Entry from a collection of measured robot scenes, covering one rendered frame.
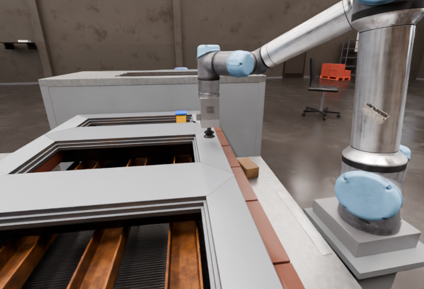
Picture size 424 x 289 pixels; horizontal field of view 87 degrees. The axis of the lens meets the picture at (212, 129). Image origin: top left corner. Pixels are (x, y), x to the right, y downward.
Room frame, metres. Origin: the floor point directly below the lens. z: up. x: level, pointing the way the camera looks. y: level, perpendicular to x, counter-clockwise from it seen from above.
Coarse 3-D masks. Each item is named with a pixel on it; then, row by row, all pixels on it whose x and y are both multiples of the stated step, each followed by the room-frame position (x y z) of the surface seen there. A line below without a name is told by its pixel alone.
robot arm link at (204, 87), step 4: (200, 80) 0.80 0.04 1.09; (216, 80) 0.80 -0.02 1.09; (200, 84) 0.75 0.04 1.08; (204, 84) 0.74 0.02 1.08; (208, 84) 0.74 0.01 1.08; (212, 84) 0.74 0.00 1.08; (216, 84) 0.75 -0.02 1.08; (200, 88) 0.75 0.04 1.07; (204, 88) 0.74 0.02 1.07; (208, 88) 0.74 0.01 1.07; (212, 88) 0.74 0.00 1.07; (216, 88) 0.75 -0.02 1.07; (200, 92) 0.77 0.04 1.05; (204, 92) 0.75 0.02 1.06; (208, 92) 0.74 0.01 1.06; (212, 92) 0.74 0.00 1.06; (216, 92) 0.76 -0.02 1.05
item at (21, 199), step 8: (32, 176) 0.56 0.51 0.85; (40, 176) 0.56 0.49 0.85; (48, 176) 0.56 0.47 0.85; (56, 176) 0.56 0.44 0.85; (24, 184) 0.52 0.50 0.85; (32, 184) 0.52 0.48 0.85; (40, 184) 0.52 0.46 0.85; (48, 184) 0.52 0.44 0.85; (16, 192) 0.48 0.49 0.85; (24, 192) 0.48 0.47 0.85; (32, 192) 0.48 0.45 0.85; (40, 192) 0.48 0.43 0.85; (8, 200) 0.45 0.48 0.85; (16, 200) 0.45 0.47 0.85; (24, 200) 0.45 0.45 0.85; (32, 200) 0.45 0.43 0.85; (0, 208) 0.42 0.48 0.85; (8, 208) 0.42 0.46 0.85; (16, 208) 0.42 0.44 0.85; (24, 208) 0.42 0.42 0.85
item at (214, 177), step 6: (204, 168) 0.60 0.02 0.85; (210, 168) 0.60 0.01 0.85; (216, 168) 0.60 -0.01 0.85; (204, 174) 0.57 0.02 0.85; (210, 174) 0.57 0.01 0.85; (216, 174) 0.57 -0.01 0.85; (222, 174) 0.57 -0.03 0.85; (204, 180) 0.53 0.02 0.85; (210, 180) 0.53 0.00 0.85; (216, 180) 0.53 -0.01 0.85; (222, 180) 0.53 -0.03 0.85; (210, 186) 0.50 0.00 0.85; (216, 186) 0.50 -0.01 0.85; (210, 192) 0.48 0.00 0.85
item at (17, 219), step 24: (96, 120) 1.17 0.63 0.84; (120, 120) 1.18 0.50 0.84; (144, 120) 1.20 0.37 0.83; (168, 120) 1.21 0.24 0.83; (192, 120) 1.14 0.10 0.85; (72, 144) 0.84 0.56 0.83; (96, 144) 0.85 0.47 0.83; (120, 144) 0.85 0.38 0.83; (144, 144) 0.86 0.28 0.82; (192, 144) 0.86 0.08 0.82; (24, 168) 0.63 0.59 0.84; (0, 216) 0.41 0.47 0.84; (24, 216) 0.41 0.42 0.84; (48, 216) 0.41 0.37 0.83; (72, 216) 0.42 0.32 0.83; (96, 216) 0.42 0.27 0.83; (120, 216) 0.42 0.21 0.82; (144, 216) 0.43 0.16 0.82; (216, 264) 0.29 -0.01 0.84; (216, 288) 0.25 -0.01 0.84
